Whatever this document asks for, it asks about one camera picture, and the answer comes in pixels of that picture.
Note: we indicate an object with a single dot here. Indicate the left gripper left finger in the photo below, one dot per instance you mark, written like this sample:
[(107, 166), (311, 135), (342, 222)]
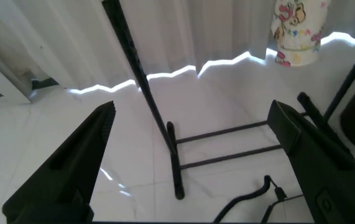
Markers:
[(71, 174)]

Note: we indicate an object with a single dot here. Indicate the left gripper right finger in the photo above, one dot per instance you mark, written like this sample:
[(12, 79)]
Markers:
[(326, 180)]

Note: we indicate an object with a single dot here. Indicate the cream printed garment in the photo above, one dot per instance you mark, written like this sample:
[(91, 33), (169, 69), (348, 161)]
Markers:
[(298, 31)]

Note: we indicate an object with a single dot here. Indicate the black clothes rack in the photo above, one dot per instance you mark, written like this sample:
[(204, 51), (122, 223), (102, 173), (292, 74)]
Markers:
[(129, 46)]

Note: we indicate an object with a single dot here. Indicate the white curtain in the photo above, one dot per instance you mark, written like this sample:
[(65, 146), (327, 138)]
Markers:
[(196, 31)]

